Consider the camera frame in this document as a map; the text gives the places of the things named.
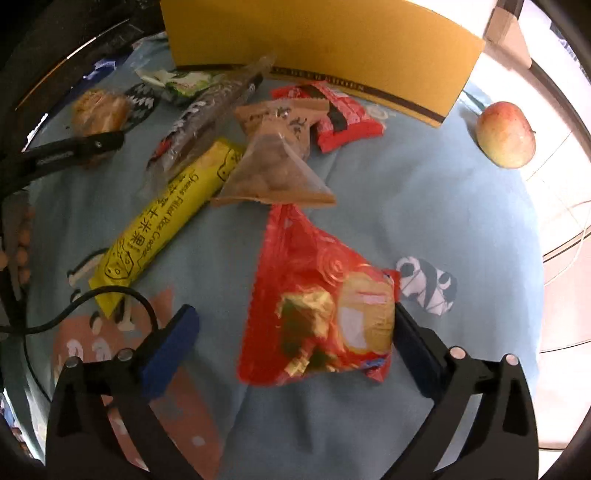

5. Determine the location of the red gold snack bag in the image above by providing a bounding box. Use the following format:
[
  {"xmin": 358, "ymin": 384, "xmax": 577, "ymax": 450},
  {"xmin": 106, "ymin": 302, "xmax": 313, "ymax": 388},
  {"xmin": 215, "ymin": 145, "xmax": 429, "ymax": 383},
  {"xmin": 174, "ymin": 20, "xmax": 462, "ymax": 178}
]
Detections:
[{"xmin": 238, "ymin": 205, "xmax": 401, "ymax": 386}]

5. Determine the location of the yellow rice cracker stick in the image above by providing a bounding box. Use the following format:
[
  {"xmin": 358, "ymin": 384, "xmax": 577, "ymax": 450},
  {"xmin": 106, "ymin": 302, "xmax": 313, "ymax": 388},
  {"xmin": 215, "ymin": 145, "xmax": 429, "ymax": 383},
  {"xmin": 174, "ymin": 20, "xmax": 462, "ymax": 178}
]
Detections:
[{"xmin": 88, "ymin": 138, "xmax": 245, "ymax": 290}]

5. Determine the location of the green white candy packet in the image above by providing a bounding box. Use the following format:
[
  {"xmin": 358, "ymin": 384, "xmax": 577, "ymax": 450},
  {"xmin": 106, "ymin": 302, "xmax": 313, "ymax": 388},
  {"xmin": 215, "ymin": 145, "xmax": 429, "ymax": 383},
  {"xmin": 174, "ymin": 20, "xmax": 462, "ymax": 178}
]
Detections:
[{"xmin": 135, "ymin": 69, "xmax": 224, "ymax": 105}]

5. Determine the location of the black white long snack pack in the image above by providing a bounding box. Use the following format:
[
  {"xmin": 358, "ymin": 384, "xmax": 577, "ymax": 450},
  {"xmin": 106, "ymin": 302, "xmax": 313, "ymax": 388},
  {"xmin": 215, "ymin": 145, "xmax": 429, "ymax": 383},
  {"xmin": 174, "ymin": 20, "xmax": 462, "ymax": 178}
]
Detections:
[{"xmin": 145, "ymin": 56, "xmax": 274, "ymax": 189}]

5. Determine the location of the brown triangular nut bag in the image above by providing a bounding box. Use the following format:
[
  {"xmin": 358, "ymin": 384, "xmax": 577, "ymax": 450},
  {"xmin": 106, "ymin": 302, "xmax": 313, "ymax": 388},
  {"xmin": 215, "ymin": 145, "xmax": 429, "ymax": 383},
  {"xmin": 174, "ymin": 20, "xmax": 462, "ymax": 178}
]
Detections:
[{"xmin": 211, "ymin": 134, "xmax": 337, "ymax": 208}]

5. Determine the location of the red chocolate wafer pack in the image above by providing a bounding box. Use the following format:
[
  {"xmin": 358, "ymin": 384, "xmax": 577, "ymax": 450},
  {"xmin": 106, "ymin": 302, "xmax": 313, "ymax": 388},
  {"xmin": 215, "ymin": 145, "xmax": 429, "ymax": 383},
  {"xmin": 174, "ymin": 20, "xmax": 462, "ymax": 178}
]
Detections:
[{"xmin": 271, "ymin": 81, "xmax": 386, "ymax": 154}]

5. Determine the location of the brown paper snack packet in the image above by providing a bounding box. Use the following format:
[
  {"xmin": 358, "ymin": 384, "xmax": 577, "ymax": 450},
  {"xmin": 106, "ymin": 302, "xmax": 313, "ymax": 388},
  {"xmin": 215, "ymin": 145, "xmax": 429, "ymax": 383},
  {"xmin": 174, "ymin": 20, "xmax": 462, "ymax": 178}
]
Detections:
[{"xmin": 235, "ymin": 98, "xmax": 329, "ymax": 160}]

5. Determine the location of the brown cake pack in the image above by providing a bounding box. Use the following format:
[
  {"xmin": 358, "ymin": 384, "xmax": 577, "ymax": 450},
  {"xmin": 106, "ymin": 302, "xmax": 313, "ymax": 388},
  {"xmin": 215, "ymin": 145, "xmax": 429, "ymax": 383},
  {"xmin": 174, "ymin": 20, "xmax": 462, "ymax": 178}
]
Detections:
[{"xmin": 72, "ymin": 89, "xmax": 131, "ymax": 136}]

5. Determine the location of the red yellow apple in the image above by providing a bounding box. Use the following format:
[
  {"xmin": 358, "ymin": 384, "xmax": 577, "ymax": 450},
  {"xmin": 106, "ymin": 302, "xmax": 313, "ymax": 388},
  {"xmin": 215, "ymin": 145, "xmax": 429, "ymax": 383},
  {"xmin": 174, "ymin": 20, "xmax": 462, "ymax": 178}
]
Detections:
[{"xmin": 476, "ymin": 101, "xmax": 536, "ymax": 169}]

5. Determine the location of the framed lotus painting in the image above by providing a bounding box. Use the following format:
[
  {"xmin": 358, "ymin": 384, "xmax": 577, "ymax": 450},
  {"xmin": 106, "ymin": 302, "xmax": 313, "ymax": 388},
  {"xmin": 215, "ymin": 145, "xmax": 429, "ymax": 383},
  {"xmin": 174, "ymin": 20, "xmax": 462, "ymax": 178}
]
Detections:
[{"xmin": 483, "ymin": 1, "xmax": 590, "ymax": 151}]

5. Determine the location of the yellow cardboard box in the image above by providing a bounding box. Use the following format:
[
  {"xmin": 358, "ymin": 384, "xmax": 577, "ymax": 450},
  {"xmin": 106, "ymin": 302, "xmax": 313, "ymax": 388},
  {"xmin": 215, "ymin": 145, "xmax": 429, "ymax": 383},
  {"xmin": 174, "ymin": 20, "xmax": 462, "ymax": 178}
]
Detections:
[{"xmin": 160, "ymin": 0, "xmax": 484, "ymax": 127}]

